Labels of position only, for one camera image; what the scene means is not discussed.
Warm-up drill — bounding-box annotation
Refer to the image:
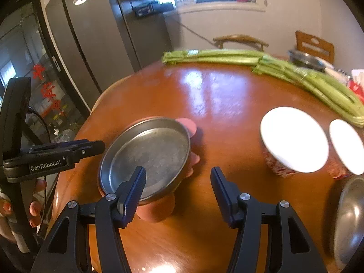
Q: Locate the white plate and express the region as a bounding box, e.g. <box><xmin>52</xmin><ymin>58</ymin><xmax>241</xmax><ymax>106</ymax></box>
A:
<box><xmin>323</xmin><ymin>61</ymin><xmax>351</xmax><ymax>83</ymax></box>

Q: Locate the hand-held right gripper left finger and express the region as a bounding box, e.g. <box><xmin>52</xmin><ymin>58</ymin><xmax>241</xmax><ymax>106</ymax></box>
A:
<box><xmin>31</xmin><ymin>165</ymin><xmax>147</xmax><ymax>273</ymax></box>

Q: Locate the small dark metal bowl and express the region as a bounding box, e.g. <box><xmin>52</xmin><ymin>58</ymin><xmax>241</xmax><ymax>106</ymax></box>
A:
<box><xmin>287</xmin><ymin>49</ymin><xmax>326</xmax><ymax>70</ymax></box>

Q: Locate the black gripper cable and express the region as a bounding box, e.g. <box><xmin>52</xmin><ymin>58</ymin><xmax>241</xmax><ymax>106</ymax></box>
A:
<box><xmin>27</xmin><ymin>105</ymin><xmax>53</xmax><ymax>148</ymax></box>

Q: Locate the black wall cable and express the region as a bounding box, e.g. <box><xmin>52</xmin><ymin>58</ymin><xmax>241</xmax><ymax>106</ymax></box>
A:
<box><xmin>176</xmin><ymin>20</ymin><xmax>217</xmax><ymax>49</ymax></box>

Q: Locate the grey refrigerator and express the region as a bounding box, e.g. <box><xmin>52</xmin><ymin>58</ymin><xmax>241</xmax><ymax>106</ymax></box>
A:
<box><xmin>44</xmin><ymin>0</ymin><xmax>174</xmax><ymax>111</ymax></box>

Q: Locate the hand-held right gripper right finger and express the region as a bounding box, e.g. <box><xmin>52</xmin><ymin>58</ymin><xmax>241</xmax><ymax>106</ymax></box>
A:
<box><xmin>210</xmin><ymin>166</ymin><xmax>327</xmax><ymax>273</ymax></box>

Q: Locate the round metal pan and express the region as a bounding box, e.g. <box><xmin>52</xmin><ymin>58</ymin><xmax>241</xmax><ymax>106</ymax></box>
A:
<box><xmin>98</xmin><ymin>116</ymin><xmax>192</xmax><ymax>205</ymax></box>

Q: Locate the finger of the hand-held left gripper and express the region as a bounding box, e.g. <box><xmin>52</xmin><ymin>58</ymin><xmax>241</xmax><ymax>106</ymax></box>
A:
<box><xmin>65</xmin><ymin>147</ymin><xmax>106</xmax><ymax>166</ymax></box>
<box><xmin>28</xmin><ymin>139</ymin><xmax>106</xmax><ymax>154</ymax></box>

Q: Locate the thick celery bunch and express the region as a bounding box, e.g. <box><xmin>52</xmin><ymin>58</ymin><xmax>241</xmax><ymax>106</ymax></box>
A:
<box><xmin>252</xmin><ymin>55</ymin><xmax>364</xmax><ymax>128</ymax></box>

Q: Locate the large red paper bowl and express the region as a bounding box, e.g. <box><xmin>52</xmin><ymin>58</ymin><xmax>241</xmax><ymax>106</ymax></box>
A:
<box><xmin>260</xmin><ymin>106</ymin><xmax>330</xmax><ymax>178</ymax></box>

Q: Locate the steel bowl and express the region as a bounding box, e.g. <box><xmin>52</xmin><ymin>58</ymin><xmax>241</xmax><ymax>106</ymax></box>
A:
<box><xmin>333</xmin><ymin>175</ymin><xmax>364</xmax><ymax>270</ymax></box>

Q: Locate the crumpled clear plastic bottle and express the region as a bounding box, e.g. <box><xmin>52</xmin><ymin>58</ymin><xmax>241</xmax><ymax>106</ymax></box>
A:
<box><xmin>53</xmin><ymin>129</ymin><xmax>76</xmax><ymax>144</ymax></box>

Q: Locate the small red paper bowl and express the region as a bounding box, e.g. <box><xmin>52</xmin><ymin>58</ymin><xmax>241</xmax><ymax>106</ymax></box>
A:
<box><xmin>327</xmin><ymin>119</ymin><xmax>364</xmax><ymax>179</ymax></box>

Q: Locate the person's left hand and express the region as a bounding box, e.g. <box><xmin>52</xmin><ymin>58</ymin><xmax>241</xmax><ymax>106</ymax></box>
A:
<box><xmin>0</xmin><ymin>178</ymin><xmax>48</xmax><ymax>245</ymax></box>

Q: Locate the wooden chair with cutout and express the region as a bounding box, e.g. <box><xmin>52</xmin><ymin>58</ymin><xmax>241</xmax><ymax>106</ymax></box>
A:
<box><xmin>295</xmin><ymin>30</ymin><xmax>334</xmax><ymax>63</ymax></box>

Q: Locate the curved-back wooden chair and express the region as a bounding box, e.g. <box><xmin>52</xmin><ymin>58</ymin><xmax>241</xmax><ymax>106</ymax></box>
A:
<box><xmin>212</xmin><ymin>35</ymin><xmax>269</xmax><ymax>52</ymax></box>

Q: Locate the long celery bunch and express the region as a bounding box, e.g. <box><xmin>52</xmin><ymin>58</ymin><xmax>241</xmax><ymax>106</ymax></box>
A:
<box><xmin>162</xmin><ymin>49</ymin><xmax>273</xmax><ymax>66</ymax></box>

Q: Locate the glass door with red decals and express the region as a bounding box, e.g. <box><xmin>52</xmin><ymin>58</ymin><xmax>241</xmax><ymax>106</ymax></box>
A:
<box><xmin>0</xmin><ymin>1</ymin><xmax>91</xmax><ymax>148</ymax></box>

